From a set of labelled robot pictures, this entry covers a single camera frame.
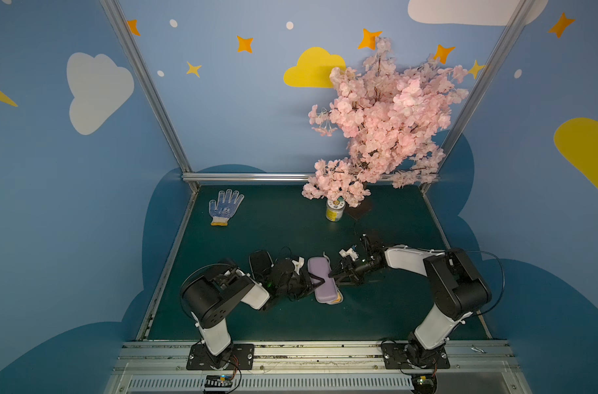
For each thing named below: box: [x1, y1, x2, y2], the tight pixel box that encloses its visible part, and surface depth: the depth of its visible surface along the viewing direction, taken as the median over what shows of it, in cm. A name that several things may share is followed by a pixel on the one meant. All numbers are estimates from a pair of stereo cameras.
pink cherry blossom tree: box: [301, 37, 470, 208], surface depth 77 cm
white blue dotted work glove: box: [208, 188, 245, 227], surface depth 115 cm
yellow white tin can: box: [325, 197, 346, 222], surface depth 106 cm
